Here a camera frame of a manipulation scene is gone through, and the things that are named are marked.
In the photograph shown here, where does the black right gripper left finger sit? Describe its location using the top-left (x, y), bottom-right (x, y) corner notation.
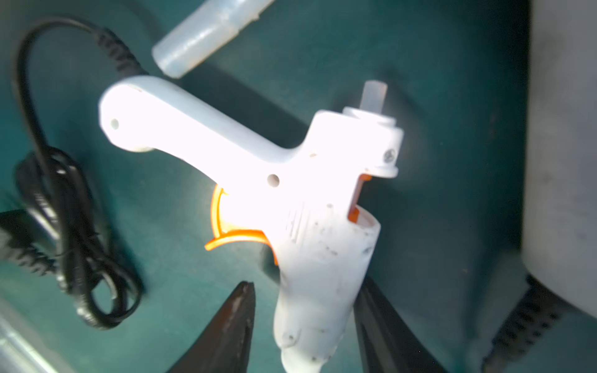
top-left (170, 281), bottom-right (256, 373)

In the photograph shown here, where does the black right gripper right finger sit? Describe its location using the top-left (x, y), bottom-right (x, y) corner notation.
top-left (354, 277), bottom-right (445, 373)

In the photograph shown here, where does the black loose cord with plug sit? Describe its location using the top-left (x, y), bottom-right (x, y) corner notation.
top-left (0, 17), bottom-right (150, 330)

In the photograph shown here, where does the white glue gun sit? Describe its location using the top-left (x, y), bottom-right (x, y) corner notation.
top-left (522, 1), bottom-right (596, 315)
top-left (99, 76), bottom-right (404, 372)

